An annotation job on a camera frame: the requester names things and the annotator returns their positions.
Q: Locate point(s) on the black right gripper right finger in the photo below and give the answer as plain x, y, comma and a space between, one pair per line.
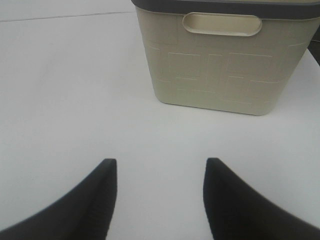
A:
235, 211

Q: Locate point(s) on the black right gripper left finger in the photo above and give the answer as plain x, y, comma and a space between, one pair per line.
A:
84, 213

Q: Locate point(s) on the beige basket with grey rim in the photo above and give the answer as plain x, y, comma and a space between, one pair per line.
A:
227, 55

